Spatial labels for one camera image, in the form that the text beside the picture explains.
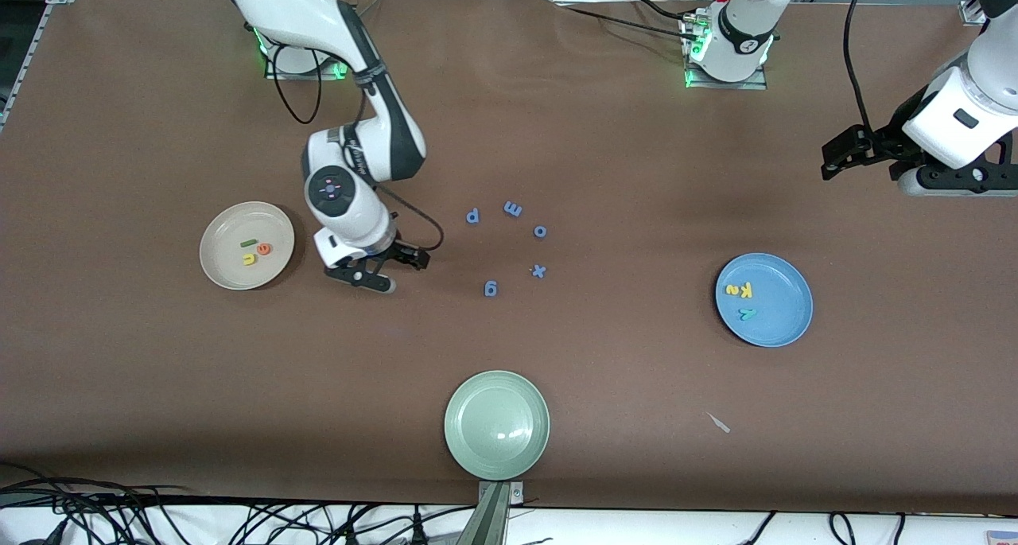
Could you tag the blue foam letter x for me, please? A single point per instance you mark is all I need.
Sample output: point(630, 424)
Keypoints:
point(538, 271)

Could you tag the aluminium corner profile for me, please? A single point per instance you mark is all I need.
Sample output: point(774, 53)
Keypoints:
point(970, 12)

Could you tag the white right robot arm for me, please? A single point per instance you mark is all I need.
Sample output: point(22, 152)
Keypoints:
point(278, 4)

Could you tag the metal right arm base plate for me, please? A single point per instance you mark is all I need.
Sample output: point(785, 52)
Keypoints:
point(306, 75)

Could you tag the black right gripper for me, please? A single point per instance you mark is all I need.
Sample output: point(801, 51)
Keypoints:
point(400, 252)

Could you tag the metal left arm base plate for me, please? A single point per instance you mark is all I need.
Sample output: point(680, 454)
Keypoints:
point(724, 85)

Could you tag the green plate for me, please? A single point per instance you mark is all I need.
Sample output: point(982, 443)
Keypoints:
point(497, 426)

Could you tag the white tape scrap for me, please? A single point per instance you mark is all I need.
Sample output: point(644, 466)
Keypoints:
point(720, 423)

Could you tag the beige brown plate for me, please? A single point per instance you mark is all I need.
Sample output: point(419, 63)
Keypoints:
point(231, 270)

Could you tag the blue plate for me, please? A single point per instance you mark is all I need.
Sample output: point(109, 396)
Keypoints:
point(779, 322)

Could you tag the aluminium table edge profile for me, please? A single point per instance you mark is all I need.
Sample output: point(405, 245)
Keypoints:
point(32, 52)

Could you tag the blue foam letter m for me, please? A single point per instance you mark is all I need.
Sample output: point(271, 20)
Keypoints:
point(513, 208)

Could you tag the blue foam letter p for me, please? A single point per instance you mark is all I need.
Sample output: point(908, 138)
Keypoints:
point(472, 216)

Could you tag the grey metal camera post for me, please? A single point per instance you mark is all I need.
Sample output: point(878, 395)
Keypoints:
point(489, 521)

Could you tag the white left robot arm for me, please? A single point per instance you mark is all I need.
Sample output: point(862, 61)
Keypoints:
point(744, 28)

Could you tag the brown table cover sheet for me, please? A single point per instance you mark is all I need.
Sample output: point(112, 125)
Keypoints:
point(509, 131)

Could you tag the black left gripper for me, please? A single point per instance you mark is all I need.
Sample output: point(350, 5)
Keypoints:
point(886, 142)

